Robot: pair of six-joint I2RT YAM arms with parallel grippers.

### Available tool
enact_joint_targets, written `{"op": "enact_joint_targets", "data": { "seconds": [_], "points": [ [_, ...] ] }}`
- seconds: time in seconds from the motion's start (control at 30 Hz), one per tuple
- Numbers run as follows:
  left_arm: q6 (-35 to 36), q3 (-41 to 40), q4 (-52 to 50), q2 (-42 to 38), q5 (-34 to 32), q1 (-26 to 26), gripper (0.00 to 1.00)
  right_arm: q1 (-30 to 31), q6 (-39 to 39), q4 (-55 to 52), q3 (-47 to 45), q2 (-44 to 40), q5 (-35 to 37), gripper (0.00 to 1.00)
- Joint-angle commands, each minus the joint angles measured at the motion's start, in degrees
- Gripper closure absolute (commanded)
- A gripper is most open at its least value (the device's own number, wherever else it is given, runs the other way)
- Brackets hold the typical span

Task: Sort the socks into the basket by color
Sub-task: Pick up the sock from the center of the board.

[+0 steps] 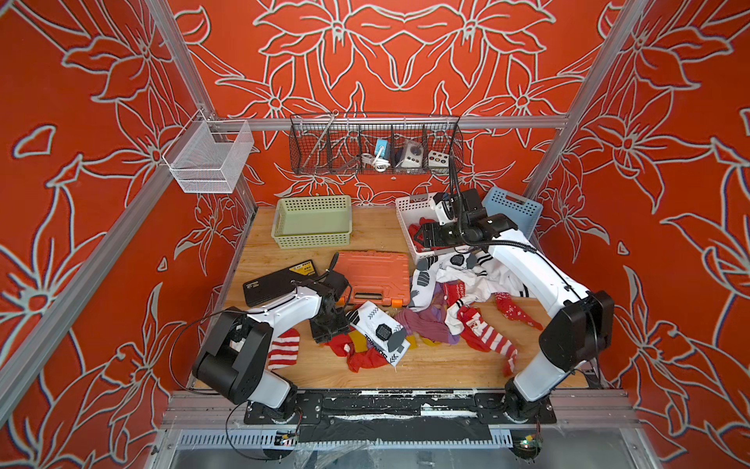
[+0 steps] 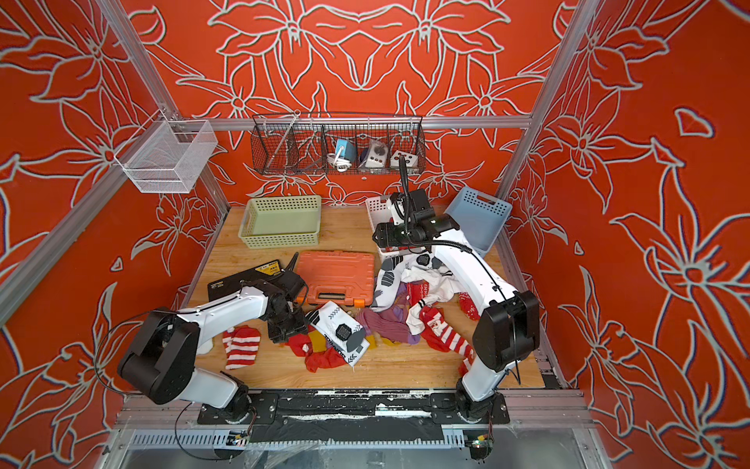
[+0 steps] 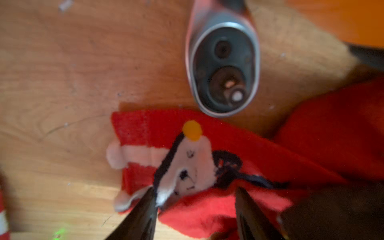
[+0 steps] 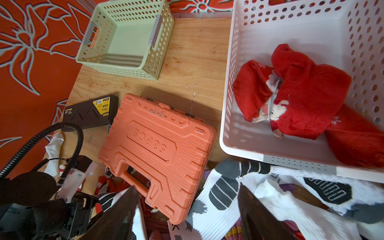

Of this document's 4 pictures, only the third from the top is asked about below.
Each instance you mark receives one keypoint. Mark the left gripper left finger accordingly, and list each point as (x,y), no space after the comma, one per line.
(140,223)

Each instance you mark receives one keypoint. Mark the ratchet wrench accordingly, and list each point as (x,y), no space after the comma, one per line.
(223,58)

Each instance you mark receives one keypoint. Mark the orange plastic tool case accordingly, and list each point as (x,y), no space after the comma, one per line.
(355,22)

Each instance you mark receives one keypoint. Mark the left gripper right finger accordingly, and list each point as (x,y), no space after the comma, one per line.
(251,221)

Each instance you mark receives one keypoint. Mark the red christmas sock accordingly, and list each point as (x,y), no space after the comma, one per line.
(320,178)

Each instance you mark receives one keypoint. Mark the red white striped sock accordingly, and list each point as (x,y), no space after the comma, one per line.
(4,224)

